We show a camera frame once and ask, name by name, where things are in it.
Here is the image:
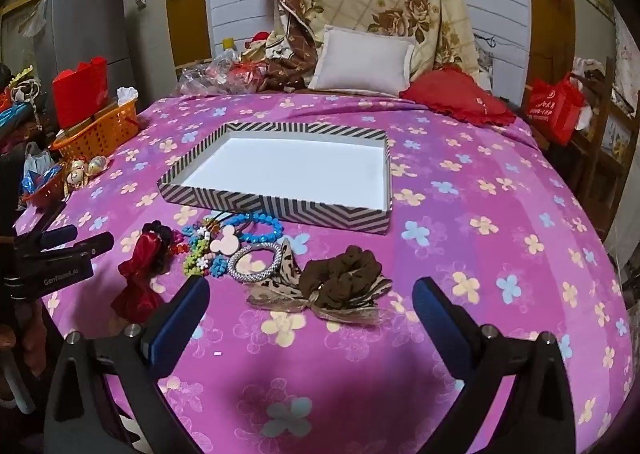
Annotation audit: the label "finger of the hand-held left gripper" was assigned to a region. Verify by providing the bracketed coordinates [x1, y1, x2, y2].
[64, 232, 115, 261]
[40, 225, 79, 250]

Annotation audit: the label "blue bead bracelet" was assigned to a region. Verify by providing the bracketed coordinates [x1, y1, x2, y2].
[235, 212, 285, 245]

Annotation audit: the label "wooden chair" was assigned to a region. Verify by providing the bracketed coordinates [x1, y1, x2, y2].
[565, 56, 632, 239]

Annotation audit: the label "pile of colourful cloth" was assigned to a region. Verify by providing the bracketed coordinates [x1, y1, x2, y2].
[0, 64, 56, 155]

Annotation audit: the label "brown leopard bow scrunchie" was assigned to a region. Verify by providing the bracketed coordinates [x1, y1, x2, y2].
[246, 239, 393, 327]

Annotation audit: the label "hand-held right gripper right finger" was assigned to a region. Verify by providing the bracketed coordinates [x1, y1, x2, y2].
[411, 279, 573, 454]

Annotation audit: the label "white pillow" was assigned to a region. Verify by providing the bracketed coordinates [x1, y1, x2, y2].
[306, 25, 416, 97]

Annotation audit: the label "red shopping bag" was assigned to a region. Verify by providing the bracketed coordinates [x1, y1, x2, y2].
[522, 74, 586, 147]

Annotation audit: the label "grey refrigerator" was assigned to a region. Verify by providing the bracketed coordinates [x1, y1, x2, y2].
[30, 0, 176, 99]

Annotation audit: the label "green spiral hair tie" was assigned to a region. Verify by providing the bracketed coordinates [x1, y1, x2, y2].
[184, 239, 211, 275]

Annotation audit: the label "red gift bag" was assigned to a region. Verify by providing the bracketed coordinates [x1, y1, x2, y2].
[52, 58, 110, 129]

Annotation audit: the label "red satin bow hair tie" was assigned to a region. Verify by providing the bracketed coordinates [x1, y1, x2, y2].
[111, 229, 168, 323]

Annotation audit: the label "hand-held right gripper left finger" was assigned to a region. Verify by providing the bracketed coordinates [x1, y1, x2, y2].
[44, 276, 211, 454]

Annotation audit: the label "pink mouse hair tie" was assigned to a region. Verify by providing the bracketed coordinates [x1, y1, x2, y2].
[202, 211, 251, 255]

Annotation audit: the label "orange clear bead bracelet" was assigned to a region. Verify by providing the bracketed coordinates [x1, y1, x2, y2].
[171, 229, 201, 261]

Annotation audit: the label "red heart cushion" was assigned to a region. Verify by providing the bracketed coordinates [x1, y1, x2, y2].
[400, 66, 517, 127]

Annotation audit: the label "orange plastic basket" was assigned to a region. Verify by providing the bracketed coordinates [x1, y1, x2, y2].
[50, 98, 140, 159]

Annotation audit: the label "small orange basket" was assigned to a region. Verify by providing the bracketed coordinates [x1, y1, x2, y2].
[20, 166, 68, 209]

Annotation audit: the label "silver grey hair ring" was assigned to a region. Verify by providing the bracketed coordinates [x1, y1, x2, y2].
[227, 242, 286, 282]

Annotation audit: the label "clear plastic bags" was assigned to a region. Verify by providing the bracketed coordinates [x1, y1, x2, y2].
[177, 51, 266, 97]

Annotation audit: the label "purple flowered bedsheet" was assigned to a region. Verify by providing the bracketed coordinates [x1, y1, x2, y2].
[15, 86, 635, 454]

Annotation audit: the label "striped cardboard box tray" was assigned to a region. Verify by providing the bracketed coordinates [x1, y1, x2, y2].
[157, 121, 392, 235]

